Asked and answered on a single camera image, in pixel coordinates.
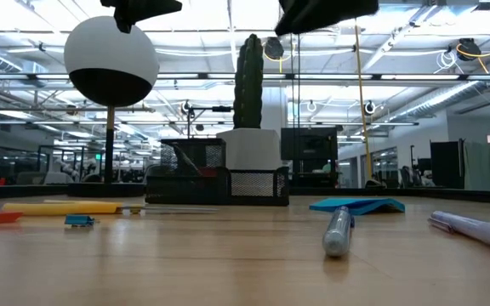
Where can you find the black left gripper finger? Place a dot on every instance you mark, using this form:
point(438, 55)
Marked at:
point(143, 8)

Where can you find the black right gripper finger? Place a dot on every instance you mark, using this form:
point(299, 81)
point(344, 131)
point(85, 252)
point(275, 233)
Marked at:
point(326, 13)

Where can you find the black mesh desk organizer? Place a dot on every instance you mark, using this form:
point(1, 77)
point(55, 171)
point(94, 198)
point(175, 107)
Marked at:
point(185, 191)

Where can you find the blue sticky note pad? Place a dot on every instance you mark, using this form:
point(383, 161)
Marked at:
point(355, 206)

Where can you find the small blue binder clip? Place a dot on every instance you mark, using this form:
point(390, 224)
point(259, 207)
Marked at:
point(78, 220)

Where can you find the silver glitter pen blue cap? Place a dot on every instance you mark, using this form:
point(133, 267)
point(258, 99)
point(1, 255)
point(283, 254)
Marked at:
point(337, 234)

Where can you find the white globe table lamp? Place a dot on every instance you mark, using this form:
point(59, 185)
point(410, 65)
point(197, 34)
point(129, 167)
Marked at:
point(109, 51)

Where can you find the green artificial cactus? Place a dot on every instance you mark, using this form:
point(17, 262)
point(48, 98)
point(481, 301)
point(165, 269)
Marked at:
point(248, 85)

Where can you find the dark marker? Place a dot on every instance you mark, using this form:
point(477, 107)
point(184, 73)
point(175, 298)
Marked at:
point(183, 159)

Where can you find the black partition panel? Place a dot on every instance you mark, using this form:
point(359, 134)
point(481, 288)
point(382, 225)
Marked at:
point(447, 166)

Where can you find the black aluminium table frame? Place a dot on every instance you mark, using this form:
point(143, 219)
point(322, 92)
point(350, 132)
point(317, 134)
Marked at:
point(398, 193)

